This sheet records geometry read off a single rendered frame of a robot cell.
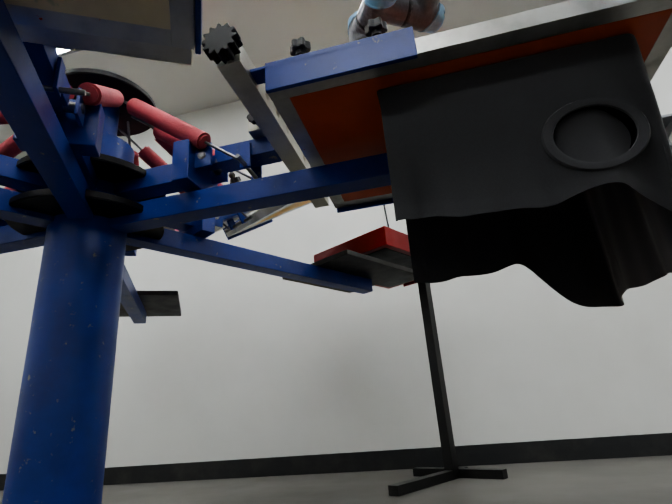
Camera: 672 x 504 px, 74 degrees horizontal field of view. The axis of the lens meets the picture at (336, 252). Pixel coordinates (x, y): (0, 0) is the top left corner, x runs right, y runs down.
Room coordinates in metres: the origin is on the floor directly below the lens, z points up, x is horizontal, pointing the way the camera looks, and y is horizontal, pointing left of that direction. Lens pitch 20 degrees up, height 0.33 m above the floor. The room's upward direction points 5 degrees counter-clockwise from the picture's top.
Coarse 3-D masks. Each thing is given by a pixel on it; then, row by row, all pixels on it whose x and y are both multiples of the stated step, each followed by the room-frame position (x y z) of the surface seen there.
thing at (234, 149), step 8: (232, 144) 1.02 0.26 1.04; (256, 144) 1.01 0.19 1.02; (264, 144) 1.00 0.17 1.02; (216, 152) 1.03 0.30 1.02; (232, 152) 1.02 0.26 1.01; (256, 152) 1.01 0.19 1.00; (264, 152) 1.01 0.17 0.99; (272, 152) 1.01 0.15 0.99; (216, 160) 1.03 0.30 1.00; (224, 160) 1.03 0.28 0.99; (232, 160) 1.03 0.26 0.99; (256, 160) 1.04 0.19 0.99; (264, 160) 1.04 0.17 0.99; (272, 160) 1.05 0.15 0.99; (280, 160) 1.05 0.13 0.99; (224, 168) 1.07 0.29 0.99; (232, 168) 1.07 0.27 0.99
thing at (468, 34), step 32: (576, 0) 0.60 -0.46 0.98; (608, 0) 0.59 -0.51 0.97; (640, 0) 0.58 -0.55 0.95; (448, 32) 0.65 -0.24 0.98; (480, 32) 0.63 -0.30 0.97; (512, 32) 0.63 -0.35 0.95; (544, 32) 0.63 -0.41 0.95; (416, 64) 0.69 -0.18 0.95; (288, 96) 0.75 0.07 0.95; (288, 128) 0.86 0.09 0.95; (320, 160) 1.00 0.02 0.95
